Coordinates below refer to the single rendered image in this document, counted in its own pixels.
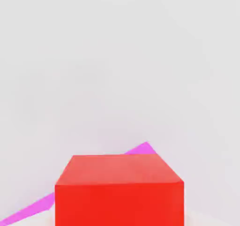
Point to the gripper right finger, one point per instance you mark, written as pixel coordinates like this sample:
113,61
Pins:
187,221

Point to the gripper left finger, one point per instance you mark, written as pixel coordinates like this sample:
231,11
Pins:
43,220

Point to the small red cube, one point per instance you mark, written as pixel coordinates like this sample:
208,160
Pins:
119,201

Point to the large pink box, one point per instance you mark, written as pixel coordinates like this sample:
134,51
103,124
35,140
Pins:
31,209

